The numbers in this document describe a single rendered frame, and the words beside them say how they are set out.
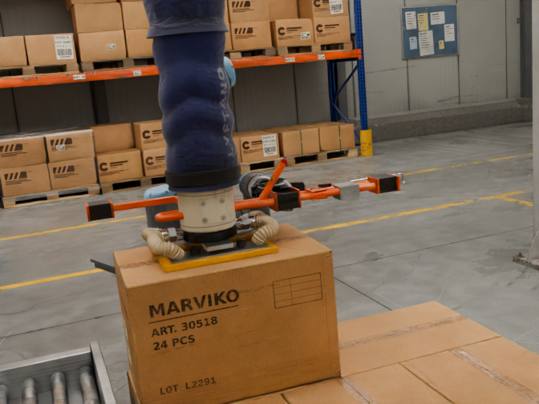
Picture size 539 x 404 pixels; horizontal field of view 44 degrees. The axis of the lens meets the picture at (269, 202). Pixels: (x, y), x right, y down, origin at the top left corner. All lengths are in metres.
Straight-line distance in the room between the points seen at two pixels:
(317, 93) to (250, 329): 9.67
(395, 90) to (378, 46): 0.85
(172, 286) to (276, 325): 0.33
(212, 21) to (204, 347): 0.91
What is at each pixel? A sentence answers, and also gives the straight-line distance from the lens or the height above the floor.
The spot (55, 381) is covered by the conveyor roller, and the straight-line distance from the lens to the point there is 2.35.
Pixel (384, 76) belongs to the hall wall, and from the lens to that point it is 12.09.
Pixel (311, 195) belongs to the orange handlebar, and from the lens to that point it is 2.11.
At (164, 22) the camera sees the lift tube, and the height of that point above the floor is 1.63.
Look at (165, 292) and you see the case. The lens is 1.86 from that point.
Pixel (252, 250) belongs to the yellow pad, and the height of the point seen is 0.97.
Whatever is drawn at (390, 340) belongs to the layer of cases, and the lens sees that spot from 2.36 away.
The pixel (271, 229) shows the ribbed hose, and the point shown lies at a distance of 1.99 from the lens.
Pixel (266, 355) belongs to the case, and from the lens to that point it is 2.00.
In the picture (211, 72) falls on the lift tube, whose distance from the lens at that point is 1.91.
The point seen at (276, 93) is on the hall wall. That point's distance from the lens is 11.16.
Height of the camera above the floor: 1.50
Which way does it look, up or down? 12 degrees down
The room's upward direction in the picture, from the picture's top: 5 degrees counter-clockwise
